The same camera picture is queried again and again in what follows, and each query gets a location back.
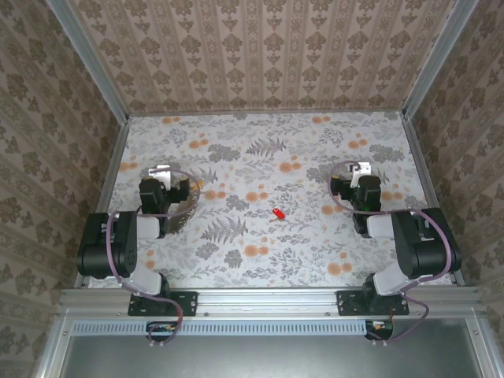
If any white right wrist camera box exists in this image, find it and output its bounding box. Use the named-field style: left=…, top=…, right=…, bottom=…
left=348, top=161, right=372, bottom=188

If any black cable outlet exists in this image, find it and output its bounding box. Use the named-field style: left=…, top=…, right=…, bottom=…
left=364, top=319, right=395, bottom=342
left=145, top=320, right=179, bottom=343

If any silver keyring chain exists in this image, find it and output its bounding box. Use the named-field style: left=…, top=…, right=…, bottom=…
left=169, top=179, right=206, bottom=234

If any floral patterned table cover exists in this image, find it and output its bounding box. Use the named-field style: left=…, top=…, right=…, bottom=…
left=84, top=111, right=454, bottom=289

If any aluminium frame post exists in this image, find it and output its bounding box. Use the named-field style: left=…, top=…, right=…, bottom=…
left=45, top=0, right=131, bottom=124
left=401, top=0, right=480, bottom=119

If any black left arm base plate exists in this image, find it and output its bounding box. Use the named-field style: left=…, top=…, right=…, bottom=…
left=128, top=290, right=198, bottom=318

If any aluminium table side rail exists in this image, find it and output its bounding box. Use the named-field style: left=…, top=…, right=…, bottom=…
left=401, top=112, right=468, bottom=287
left=74, top=116, right=131, bottom=288

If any grey slotted cable duct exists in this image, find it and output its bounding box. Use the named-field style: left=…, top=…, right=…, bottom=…
left=72, top=318, right=395, bottom=338

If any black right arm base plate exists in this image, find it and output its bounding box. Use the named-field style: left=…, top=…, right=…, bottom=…
left=336, top=290, right=410, bottom=317

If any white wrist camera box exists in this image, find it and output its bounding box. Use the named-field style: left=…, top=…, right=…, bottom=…
left=348, top=161, right=372, bottom=188
left=147, top=164, right=175, bottom=191

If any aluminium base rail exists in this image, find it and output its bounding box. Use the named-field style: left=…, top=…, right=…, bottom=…
left=58, top=286, right=489, bottom=319

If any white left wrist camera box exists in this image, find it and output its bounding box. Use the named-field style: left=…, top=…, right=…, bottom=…
left=147, top=164, right=175, bottom=191

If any grey metal sheet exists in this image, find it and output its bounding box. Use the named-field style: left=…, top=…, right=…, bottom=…
left=58, top=317, right=491, bottom=378

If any aluminium frame bar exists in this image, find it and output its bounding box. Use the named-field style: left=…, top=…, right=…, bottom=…
left=33, top=310, right=76, bottom=378
left=464, top=310, right=504, bottom=378

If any thin aluminium wall-foot rail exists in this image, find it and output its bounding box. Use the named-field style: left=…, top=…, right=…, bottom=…
left=126, top=108, right=407, bottom=118

